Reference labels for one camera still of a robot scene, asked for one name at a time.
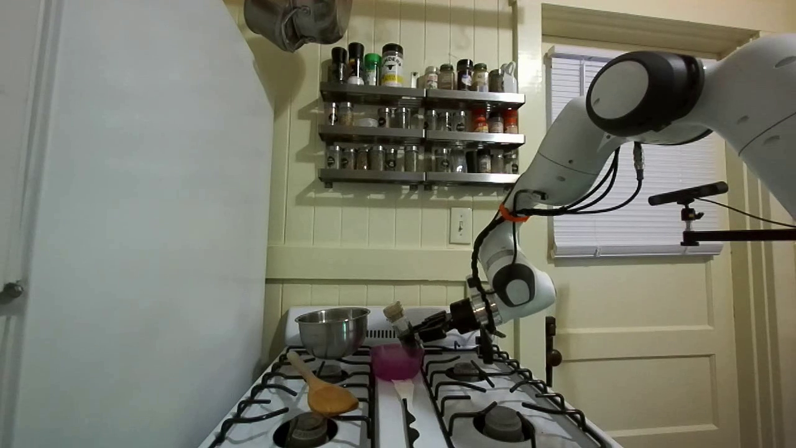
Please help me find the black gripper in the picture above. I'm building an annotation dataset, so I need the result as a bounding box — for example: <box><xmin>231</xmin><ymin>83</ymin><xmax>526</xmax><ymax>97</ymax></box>
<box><xmin>404</xmin><ymin>301</ymin><xmax>470</xmax><ymax>344</ymax></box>

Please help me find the large white label spice jar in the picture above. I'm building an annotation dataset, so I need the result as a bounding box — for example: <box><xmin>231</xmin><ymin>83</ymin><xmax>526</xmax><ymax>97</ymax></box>
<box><xmin>380</xmin><ymin>42</ymin><xmax>410</xmax><ymax>89</ymax></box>

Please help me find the green lid spice jar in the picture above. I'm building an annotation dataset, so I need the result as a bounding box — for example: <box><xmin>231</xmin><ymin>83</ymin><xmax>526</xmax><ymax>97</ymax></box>
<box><xmin>363</xmin><ymin>51</ymin><xmax>385</xmax><ymax>88</ymax></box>

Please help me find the pink cup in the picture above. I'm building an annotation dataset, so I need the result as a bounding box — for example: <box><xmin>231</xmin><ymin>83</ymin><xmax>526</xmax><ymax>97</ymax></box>
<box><xmin>368</xmin><ymin>344</ymin><xmax>425</xmax><ymax>384</ymax></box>

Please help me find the round stove burner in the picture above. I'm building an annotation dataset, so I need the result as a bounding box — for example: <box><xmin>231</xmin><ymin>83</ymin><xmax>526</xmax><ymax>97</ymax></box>
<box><xmin>271</xmin><ymin>410</ymin><xmax>341</xmax><ymax>448</ymax></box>
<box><xmin>476</xmin><ymin>404</ymin><xmax>532</xmax><ymax>443</ymax></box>
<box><xmin>445</xmin><ymin>358</ymin><xmax>489</xmax><ymax>384</ymax></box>
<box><xmin>315</xmin><ymin>358</ymin><xmax>351</xmax><ymax>387</ymax></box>

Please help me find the white gas stove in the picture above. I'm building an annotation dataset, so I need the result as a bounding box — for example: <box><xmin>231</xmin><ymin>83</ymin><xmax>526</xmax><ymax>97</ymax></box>
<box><xmin>198</xmin><ymin>303</ymin><xmax>619</xmax><ymax>448</ymax></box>

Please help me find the black stove grate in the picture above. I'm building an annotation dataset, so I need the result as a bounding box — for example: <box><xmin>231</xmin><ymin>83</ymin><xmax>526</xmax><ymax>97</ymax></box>
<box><xmin>219</xmin><ymin>344</ymin><xmax>377</xmax><ymax>448</ymax></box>
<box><xmin>421</xmin><ymin>341</ymin><xmax>593</xmax><ymax>448</ymax></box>

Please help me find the wooden spoon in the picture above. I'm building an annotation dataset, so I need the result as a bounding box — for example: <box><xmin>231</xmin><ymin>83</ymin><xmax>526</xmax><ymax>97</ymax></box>
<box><xmin>285</xmin><ymin>349</ymin><xmax>361</xmax><ymax>418</ymax></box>

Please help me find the white window blind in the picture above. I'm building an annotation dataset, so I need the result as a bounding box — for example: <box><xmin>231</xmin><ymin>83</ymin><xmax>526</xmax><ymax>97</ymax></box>
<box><xmin>547</xmin><ymin>53</ymin><xmax>732</xmax><ymax>261</ymax></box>

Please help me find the cream panel door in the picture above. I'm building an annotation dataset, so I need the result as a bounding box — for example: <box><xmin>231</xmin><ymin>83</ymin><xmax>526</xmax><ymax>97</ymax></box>
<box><xmin>543</xmin><ymin>2</ymin><xmax>761</xmax><ymax>448</ymax></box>

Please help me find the white refrigerator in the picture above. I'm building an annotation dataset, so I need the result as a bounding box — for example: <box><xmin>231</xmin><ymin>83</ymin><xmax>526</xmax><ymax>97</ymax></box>
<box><xmin>0</xmin><ymin>0</ymin><xmax>277</xmax><ymax>448</ymax></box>

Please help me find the white light switch plate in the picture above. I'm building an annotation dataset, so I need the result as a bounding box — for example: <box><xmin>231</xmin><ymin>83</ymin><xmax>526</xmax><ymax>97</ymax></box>
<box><xmin>449</xmin><ymin>204</ymin><xmax>476</xmax><ymax>247</ymax></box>

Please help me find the black door handle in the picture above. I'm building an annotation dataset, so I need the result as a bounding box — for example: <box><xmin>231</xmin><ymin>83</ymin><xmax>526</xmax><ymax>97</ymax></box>
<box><xmin>543</xmin><ymin>315</ymin><xmax>565</xmax><ymax>389</ymax></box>

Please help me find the metal wall spice rack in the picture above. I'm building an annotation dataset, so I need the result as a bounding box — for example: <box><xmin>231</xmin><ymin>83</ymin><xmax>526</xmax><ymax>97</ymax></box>
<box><xmin>318</xmin><ymin>81</ymin><xmax>527</xmax><ymax>190</ymax></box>

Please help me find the black cable bundle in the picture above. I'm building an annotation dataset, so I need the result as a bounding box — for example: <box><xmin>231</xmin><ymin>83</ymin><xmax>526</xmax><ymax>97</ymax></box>
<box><xmin>469</xmin><ymin>142</ymin><xmax>652</xmax><ymax>369</ymax></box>

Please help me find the black camera on stand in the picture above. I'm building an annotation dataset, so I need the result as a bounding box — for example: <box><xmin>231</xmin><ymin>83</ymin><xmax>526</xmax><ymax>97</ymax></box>
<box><xmin>648</xmin><ymin>180</ymin><xmax>796</xmax><ymax>250</ymax></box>

